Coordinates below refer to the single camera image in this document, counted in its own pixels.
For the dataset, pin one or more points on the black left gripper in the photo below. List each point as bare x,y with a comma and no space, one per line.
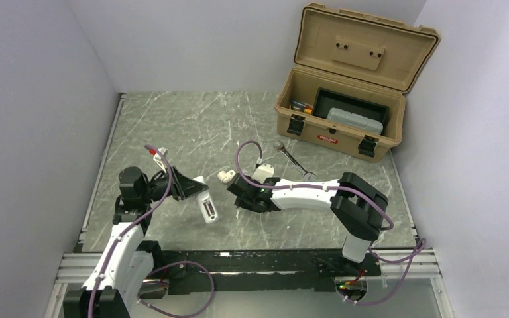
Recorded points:
183,187

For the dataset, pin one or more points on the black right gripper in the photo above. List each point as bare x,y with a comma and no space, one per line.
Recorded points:
244,204

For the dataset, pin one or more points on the white remote control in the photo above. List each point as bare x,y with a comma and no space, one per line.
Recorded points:
207,207

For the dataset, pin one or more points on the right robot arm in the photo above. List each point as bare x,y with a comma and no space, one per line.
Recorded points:
359,206

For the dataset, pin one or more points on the white plastic pipe elbow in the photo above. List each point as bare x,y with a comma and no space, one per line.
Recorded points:
226,176

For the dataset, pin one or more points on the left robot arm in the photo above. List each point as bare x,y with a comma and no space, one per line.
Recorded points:
128,258

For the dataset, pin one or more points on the silver open-end wrench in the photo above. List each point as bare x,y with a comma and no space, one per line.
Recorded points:
307,175

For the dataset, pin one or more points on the black toolbox left latch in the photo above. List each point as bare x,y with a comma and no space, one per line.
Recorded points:
296,125

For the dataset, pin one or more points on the black toolbox latch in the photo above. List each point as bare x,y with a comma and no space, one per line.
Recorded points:
367,146
296,125

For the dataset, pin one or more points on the yellow tool in toolbox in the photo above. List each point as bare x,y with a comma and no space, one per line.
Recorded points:
301,107

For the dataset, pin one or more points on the black tray in toolbox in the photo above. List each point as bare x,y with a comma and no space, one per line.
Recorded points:
327,99

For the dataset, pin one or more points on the grey plastic case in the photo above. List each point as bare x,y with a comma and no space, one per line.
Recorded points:
354,120

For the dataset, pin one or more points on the black toolbox right latch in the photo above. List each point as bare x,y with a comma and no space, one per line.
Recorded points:
367,146

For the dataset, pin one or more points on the tan plastic toolbox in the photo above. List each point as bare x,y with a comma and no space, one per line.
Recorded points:
364,56

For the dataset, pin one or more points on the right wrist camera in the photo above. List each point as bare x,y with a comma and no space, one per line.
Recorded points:
263,172

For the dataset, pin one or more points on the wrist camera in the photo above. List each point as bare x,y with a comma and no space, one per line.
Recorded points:
158,154
263,172

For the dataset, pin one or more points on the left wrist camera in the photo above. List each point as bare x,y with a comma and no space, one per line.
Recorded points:
158,154

